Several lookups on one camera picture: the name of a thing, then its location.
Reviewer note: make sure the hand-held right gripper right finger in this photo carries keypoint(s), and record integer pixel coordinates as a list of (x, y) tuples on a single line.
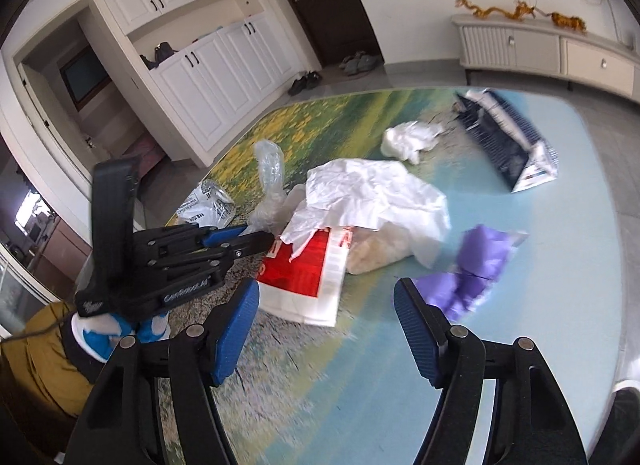
[(417, 330)]

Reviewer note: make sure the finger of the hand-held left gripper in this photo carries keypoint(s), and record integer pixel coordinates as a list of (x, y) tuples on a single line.
[(225, 236), (255, 245)]

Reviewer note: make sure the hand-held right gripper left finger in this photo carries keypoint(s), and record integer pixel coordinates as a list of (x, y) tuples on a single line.
[(235, 330)]

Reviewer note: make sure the white printed packet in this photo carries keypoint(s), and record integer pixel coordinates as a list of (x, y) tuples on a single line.
[(205, 205)]

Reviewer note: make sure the red white plastic bag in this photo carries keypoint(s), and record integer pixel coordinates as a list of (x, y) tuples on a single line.
[(300, 275)]

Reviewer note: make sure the clear plastic bag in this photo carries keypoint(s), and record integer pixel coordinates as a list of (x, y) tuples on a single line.
[(270, 170)]

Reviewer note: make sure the purple ribbon wrapping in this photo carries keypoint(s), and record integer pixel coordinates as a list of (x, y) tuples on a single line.
[(475, 265)]

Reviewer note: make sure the clear bag beige contents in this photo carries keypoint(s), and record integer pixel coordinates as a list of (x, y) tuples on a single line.
[(370, 252)]

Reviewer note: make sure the white tissue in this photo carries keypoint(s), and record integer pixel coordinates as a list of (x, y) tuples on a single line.
[(410, 142)]

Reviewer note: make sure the blue white milk carton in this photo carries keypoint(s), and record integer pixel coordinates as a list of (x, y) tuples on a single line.
[(505, 145)]

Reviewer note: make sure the person's left hand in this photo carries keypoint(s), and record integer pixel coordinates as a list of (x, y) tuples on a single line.
[(97, 340)]

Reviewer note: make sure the mustard yellow cloth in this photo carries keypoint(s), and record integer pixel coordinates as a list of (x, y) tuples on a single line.
[(40, 365)]

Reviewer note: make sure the landscape printed table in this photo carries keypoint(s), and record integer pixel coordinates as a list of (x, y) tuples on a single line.
[(550, 270)]

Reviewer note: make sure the white panelled cabinet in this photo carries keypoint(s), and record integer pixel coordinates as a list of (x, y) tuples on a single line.
[(200, 75)]

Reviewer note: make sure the black shoe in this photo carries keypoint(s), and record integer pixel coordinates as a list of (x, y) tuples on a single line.
[(297, 86), (312, 80)]

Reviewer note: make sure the dark framed panel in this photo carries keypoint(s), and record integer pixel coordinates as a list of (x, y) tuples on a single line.
[(82, 75)]

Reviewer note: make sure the black handbag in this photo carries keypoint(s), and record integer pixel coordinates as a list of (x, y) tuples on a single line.
[(162, 52)]

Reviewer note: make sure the dark brown door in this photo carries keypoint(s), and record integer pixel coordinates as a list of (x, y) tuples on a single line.
[(320, 0)]

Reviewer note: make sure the white television cabinet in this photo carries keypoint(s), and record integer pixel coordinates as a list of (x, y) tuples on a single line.
[(510, 45)]

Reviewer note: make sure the golden dragon figurine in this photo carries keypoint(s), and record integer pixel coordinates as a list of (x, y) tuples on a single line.
[(480, 10), (520, 11)]

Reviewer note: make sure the golden tiger figurine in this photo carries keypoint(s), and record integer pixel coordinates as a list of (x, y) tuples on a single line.
[(567, 22)]

